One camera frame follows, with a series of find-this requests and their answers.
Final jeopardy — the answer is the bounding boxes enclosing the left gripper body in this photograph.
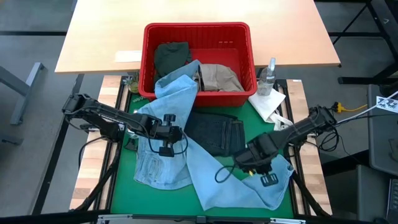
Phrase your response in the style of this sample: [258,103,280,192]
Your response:
[153,119,185,146]

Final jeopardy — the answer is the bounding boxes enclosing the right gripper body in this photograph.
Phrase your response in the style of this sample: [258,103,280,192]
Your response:
[233,133,280,175]

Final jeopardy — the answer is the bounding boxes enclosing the light blue jeans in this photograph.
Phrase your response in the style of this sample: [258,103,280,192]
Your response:
[133,59,295,212]

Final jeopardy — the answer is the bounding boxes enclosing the faded black jeans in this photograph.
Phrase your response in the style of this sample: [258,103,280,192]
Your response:
[183,111,246,158]

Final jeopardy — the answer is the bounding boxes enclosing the red plastic laundry basket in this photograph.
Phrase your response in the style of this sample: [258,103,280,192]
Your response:
[138,21,258,108]

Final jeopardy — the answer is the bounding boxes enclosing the white cloth bag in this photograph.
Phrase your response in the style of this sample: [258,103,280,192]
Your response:
[248,88,295,131]

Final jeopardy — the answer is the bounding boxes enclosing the dark green garment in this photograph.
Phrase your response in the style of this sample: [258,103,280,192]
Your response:
[154,42,193,78]

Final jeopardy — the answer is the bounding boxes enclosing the beige trousers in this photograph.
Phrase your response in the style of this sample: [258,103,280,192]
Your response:
[192,63,246,93]

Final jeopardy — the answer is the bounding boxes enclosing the green table mat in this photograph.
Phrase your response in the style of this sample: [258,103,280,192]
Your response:
[110,93,295,218]

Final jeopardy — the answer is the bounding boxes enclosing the clear spray bottle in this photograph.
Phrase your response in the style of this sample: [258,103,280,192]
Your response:
[256,57,277,97]

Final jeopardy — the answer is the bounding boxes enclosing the white paper sheet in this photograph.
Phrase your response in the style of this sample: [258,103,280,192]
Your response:
[114,50,143,63]

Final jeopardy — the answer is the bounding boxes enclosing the yellow power plug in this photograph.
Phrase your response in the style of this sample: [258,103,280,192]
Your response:
[334,101,368,113]

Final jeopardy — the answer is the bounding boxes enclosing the aluminium bar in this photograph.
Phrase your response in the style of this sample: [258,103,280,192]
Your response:
[96,213,307,224]

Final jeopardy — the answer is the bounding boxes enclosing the light wooden table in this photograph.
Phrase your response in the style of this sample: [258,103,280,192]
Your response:
[54,0,341,75]

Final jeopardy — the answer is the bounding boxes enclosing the dark grey box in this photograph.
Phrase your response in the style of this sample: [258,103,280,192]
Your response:
[323,164,389,222]

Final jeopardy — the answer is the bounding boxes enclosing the grey cabinet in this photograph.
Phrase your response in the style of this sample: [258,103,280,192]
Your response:
[367,83,398,177]

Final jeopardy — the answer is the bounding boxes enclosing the white logo tag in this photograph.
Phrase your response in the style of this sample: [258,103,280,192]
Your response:
[376,95,398,113]

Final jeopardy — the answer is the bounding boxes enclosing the grey metal stand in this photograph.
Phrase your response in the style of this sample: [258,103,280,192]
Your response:
[0,62,46,126]

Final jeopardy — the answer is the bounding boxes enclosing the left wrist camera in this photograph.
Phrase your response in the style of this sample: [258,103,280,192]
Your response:
[158,142,175,158]

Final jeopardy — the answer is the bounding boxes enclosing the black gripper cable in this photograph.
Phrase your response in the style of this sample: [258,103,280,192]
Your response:
[148,130,190,156]
[214,164,249,184]

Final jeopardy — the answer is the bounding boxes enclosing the black cable bundle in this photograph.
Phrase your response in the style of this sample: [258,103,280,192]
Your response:
[318,124,343,153]

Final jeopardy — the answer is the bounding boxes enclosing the black aluminium table frame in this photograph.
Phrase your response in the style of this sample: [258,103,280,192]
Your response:
[70,74,332,218]

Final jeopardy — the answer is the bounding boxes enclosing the black desk frame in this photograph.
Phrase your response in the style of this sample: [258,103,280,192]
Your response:
[328,0,398,85]

